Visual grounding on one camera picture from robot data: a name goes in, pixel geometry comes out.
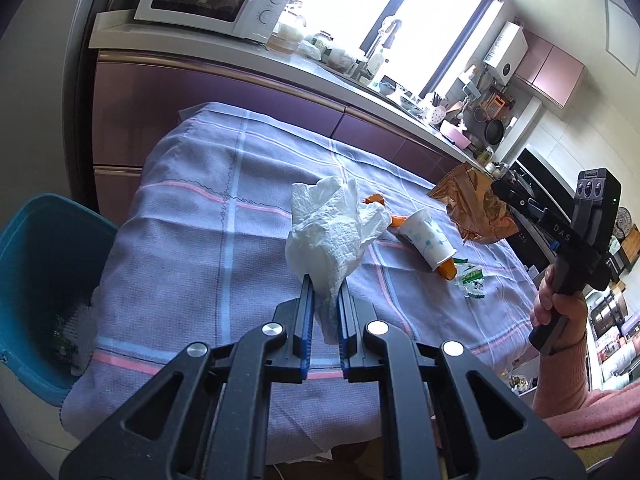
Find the purple plaid cloth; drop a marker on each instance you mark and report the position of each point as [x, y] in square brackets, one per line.
[200, 260]

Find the white foam fruit net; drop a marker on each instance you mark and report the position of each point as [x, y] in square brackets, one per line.
[85, 330]

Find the dotted utensil holder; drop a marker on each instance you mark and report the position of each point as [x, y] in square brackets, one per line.
[436, 114]

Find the person's pink sweater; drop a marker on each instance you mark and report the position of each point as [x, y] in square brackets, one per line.
[600, 415]

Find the white dish soap bottle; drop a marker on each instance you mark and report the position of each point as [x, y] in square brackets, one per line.
[376, 61]

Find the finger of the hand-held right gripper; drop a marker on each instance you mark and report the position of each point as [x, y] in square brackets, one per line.
[537, 230]
[512, 192]

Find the black frying pan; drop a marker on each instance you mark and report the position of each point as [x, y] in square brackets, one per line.
[495, 132]

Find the brown filled glass jar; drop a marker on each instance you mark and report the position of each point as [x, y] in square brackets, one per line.
[341, 59]

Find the kitchen window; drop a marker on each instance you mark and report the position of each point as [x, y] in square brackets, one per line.
[425, 10]

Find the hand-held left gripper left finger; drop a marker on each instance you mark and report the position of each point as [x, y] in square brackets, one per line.
[306, 322]

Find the green white plastic wrapper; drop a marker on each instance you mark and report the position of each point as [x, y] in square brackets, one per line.
[472, 279]

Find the stainless steel pot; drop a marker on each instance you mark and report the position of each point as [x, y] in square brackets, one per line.
[607, 310]

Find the steel kitchen faucet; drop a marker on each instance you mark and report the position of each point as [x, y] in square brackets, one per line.
[387, 35]

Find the orange peel piece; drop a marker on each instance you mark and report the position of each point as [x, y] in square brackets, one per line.
[398, 221]
[447, 270]
[374, 200]

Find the person's right hand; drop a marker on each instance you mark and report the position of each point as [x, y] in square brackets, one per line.
[572, 317]

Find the white dotted paper cup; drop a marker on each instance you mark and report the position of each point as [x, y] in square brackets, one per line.
[425, 240]

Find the pink wall cabinet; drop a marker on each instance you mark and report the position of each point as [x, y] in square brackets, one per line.
[550, 67]

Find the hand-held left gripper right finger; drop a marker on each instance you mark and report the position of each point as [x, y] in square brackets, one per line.
[345, 322]

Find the pink bowl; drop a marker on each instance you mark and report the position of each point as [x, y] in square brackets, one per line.
[455, 135]

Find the grey refrigerator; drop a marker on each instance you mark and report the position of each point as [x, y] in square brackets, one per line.
[45, 110]

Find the glass container with lid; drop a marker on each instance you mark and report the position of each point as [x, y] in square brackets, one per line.
[289, 32]

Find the copper foil wrapper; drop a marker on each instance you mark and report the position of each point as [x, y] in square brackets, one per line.
[470, 200]

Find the purple base cabinet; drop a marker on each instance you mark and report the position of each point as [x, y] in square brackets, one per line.
[175, 97]

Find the white water heater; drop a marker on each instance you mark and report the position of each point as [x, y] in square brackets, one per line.
[506, 52]

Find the person's right forearm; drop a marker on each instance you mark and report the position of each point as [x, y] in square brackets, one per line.
[565, 380]

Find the black built-in oven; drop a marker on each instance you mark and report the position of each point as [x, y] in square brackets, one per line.
[542, 180]

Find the white tissue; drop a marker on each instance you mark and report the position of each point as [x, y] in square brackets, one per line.
[325, 240]

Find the white kitchen countertop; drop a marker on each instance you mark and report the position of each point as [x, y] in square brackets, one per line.
[310, 67]

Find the small glass jar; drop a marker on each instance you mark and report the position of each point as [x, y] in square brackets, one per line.
[322, 42]

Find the teal plastic bin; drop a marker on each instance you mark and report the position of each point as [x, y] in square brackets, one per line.
[40, 260]

